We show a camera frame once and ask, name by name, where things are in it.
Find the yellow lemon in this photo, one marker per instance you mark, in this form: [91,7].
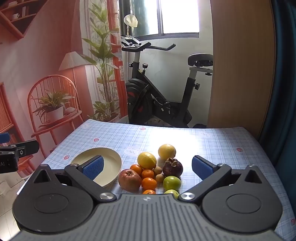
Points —
[146,160]
[167,151]

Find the red apple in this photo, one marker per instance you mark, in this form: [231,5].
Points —
[129,180]

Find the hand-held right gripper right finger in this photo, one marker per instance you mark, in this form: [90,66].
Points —
[203,168]

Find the wall poster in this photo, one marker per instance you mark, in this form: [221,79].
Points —
[34,58]

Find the black exercise bike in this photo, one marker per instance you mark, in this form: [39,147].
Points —
[138,97]

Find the wooden cabinet panel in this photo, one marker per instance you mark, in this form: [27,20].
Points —
[242,69]

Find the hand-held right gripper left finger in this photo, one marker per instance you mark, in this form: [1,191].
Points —
[93,168]

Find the chrome stand pole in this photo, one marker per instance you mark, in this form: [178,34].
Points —
[128,69]

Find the cream oval bowl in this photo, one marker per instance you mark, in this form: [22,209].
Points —
[113,164]

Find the small orange tangerine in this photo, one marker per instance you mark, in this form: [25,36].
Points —
[136,169]
[149,192]
[148,173]
[149,183]

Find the dark purple mangosteen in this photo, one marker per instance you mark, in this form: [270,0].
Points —
[172,168]

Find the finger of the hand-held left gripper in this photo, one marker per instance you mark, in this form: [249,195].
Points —
[27,148]
[4,138]

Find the white plastic bag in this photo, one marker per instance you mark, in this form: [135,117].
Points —
[130,20]

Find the green apple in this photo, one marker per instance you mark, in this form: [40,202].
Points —
[172,183]
[172,192]

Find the blue plaid printed tablecloth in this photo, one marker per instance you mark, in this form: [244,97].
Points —
[208,143]

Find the dark blue curtain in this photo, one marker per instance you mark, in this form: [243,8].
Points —
[284,92]

